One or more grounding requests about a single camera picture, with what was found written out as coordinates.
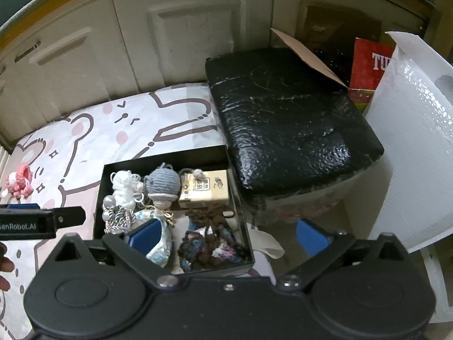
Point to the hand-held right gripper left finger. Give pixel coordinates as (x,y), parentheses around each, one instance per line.
(147,235)

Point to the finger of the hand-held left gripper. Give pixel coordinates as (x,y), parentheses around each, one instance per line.
(21,206)
(69,216)

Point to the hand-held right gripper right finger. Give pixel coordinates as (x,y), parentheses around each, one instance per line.
(311,237)

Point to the blue white crochet pouch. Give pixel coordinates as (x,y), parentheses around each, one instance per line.
(162,244)

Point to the pink crochet octopus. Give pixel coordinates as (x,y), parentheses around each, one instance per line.
(21,180)

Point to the silver striped bead charm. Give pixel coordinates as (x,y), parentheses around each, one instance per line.
(116,217)

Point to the grey crochet ball doll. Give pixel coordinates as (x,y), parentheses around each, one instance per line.
(161,184)

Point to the white crochet yarn doll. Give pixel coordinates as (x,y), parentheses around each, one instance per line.
(124,184)

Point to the brown multicolour crochet piece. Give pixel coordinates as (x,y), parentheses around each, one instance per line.
(208,251)

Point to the beige small carton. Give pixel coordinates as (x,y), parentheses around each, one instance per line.
(207,187)

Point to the black storage box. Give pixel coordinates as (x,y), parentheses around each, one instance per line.
(159,157)

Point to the person's left hand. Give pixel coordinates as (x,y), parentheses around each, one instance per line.
(5,266)

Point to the translucent storage bin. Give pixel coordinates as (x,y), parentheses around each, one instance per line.
(304,205)

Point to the white radiator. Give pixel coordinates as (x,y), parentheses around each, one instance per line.
(4,156)

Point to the small grey crochet charm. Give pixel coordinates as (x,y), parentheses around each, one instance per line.
(197,174)

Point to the cream cabinet door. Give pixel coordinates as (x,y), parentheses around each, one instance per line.
(198,35)
(70,71)
(7,113)

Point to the black cushion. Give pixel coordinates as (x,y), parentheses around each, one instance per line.
(290,124)

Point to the white bubble wrap roll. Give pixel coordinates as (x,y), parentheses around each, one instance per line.
(407,148)

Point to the red printed box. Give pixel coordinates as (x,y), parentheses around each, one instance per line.
(368,67)

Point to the brown cardboard box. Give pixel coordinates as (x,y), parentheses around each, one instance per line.
(304,53)

